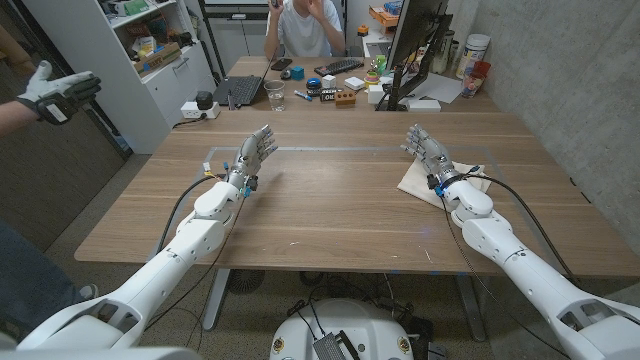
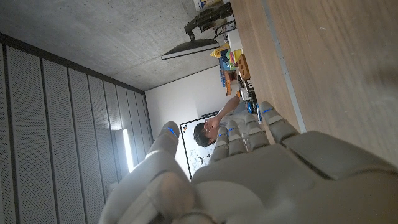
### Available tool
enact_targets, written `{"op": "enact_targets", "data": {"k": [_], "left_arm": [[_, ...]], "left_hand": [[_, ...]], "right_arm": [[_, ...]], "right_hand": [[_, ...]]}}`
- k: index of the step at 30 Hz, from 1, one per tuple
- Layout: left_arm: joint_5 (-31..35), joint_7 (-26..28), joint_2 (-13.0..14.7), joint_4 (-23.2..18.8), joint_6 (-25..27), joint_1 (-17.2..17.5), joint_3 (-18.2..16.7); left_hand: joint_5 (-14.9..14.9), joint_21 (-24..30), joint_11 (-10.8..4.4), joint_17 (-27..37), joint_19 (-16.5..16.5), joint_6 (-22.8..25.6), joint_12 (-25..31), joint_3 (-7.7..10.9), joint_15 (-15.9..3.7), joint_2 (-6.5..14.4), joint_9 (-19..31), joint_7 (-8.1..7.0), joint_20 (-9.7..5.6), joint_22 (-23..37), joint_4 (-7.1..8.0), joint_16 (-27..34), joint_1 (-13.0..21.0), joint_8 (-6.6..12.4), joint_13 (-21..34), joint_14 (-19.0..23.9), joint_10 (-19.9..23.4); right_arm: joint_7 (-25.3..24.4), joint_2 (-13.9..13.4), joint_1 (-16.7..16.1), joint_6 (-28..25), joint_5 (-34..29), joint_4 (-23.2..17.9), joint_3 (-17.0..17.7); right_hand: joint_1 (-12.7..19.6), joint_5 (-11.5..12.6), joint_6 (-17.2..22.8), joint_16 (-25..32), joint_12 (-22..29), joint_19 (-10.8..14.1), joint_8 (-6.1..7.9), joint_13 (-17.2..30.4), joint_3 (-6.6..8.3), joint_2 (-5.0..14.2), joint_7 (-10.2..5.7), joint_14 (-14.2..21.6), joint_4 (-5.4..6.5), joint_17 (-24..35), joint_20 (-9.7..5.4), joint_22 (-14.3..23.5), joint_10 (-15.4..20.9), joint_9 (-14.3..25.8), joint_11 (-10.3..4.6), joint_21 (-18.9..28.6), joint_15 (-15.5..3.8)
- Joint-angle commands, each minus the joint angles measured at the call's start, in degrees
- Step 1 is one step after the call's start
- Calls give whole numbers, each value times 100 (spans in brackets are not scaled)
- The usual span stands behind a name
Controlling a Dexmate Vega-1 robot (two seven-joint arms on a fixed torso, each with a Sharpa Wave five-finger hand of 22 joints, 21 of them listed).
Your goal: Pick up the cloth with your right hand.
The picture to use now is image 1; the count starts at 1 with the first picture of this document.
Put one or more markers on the clear drinking glass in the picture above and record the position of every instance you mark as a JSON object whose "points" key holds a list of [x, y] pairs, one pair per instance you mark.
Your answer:
{"points": [[275, 95]]}

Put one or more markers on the standing person's blue jeans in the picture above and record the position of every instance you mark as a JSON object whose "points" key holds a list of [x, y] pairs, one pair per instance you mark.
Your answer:
{"points": [[25, 280]]}

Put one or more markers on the grey table leg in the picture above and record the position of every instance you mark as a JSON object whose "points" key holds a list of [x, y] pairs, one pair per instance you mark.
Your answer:
{"points": [[216, 300], [471, 307]]}

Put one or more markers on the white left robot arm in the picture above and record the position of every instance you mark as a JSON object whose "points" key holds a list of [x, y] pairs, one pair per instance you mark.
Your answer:
{"points": [[165, 270]]}

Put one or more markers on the white power strip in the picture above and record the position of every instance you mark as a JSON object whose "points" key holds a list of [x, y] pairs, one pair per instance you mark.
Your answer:
{"points": [[189, 111]]}

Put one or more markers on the yellow labelled container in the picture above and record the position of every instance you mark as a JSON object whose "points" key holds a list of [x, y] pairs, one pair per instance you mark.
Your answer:
{"points": [[472, 52]]}

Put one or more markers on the small white cube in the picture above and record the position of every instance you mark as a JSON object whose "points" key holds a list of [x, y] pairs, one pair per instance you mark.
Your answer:
{"points": [[328, 81]]}

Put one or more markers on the beige cloth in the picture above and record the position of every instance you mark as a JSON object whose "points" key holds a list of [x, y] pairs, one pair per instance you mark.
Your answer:
{"points": [[414, 182]]}

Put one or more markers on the blue cube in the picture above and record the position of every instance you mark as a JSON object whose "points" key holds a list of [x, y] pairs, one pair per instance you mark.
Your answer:
{"points": [[297, 73]]}

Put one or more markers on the black laptop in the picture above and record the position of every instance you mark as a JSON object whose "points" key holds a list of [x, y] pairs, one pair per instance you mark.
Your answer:
{"points": [[240, 90]]}

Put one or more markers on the standing person's forearm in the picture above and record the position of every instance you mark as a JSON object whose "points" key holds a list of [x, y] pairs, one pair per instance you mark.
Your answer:
{"points": [[15, 117]]}

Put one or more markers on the black computer monitor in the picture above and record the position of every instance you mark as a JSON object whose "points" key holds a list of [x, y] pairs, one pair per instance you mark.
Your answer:
{"points": [[415, 25]]}

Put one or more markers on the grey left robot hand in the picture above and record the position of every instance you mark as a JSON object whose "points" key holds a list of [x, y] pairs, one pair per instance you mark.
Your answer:
{"points": [[250, 155]]}

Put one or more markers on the orange crate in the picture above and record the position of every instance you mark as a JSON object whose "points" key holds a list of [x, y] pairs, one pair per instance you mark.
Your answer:
{"points": [[382, 16]]}

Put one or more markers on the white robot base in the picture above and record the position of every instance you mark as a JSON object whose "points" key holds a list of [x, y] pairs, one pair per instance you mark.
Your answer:
{"points": [[360, 325]]}

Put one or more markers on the black smartphone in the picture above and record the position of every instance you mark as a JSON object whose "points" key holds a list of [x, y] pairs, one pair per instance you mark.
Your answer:
{"points": [[281, 64]]}

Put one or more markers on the grey finned box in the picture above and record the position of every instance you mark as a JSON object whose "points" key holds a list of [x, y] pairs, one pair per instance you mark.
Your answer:
{"points": [[330, 349]]}

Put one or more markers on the blue and black round device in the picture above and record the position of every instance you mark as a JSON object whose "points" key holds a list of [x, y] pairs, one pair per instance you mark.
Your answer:
{"points": [[313, 85]]}

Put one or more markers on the white rectangular box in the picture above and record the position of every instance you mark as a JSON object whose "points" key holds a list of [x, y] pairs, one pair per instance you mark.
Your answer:
{"points": [[375, 95]]}

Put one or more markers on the round black floor fan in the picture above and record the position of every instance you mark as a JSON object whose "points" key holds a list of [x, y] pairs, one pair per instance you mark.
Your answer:
{"points": [[246, 280]]}

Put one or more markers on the black keyboard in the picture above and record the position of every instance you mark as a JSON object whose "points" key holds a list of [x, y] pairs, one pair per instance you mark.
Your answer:
{"points": [[339, 66]]}

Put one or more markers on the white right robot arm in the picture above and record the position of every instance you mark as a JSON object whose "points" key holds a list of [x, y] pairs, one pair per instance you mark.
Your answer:
{"points": [[525, 270]]}

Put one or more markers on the black box with white letters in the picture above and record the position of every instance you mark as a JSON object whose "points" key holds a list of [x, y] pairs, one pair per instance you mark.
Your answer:
{"points": [[330, 95]]}

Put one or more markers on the black monitor stand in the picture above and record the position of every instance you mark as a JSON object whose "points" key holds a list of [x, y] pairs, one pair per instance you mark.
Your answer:
{"points": [[395, 95]]}

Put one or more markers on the red cup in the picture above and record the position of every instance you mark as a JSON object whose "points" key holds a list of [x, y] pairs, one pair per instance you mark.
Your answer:
{"points": [[475, 80]]}

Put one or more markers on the cardboard box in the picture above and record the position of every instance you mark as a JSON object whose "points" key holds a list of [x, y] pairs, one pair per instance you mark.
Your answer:
{"points": [[157, 59]]}

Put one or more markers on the black power adapter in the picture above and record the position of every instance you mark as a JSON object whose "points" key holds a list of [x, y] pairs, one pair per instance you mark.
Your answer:
{"points": [[204, 100]]}

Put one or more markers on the white and black teleoperation glove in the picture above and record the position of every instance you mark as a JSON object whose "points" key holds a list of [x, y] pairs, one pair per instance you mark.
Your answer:
{"points": [[55, 92]]}

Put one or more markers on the white shelf cabinet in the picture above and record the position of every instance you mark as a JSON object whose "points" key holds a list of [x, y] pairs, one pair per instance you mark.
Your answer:
{"points": [[130, 95]]}

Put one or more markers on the blue marker pen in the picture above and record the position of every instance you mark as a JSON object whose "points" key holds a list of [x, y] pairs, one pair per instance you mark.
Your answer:
{"points": [[303, 95]]}

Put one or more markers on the seated person in white t-shirt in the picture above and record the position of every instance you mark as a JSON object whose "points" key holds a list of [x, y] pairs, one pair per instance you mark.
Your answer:
{"points": [[306, 30]]}

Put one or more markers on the white paper sheet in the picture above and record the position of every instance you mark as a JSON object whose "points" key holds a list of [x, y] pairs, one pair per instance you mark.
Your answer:
{"points": [[440, 87]]}

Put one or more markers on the flat white square box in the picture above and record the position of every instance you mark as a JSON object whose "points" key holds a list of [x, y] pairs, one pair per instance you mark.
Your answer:
{"points": [[354, 83]]}

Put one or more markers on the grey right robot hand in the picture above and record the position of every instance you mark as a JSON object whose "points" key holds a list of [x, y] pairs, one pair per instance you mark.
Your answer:
{"points": [[434, 155]]}

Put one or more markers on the brown block with holes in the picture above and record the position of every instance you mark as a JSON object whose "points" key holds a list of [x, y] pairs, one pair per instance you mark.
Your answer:
{"points": [[345, 98]]}

